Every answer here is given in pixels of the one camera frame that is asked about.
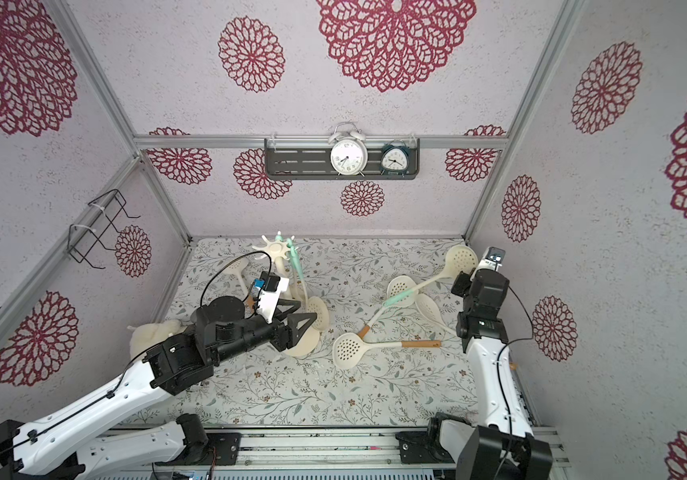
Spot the lone skimmer orange handle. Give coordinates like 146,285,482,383
223,256,255,310

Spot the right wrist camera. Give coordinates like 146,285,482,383
475,246,505,271

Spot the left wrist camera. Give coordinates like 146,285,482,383
254,271,290,324

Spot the grey wall shelf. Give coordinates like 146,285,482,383
264,138,421,181

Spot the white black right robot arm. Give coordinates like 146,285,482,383
439,268,553,479

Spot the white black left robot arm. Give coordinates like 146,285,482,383
0,296,317,479

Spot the white alarm clock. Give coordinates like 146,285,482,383
328,121,369,176

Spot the cream utensil rack stand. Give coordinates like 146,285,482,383
253,231,321,358

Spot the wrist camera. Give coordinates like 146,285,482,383
475,246,505,271
254,271,290,324

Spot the white teddy bear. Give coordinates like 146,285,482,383
128,319,187,358

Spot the dark green alarm clock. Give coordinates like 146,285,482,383
381,141,409,175

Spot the black wire wall rack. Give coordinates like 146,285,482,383
65,188,139,270

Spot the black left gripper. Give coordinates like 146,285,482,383
212,300,318,366

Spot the cream skimmer edge-on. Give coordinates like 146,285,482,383
333,333,443,370

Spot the metal base rail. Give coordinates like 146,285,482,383
78,420,571,479

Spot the cream skimmer behind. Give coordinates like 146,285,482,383
357,275,417,339

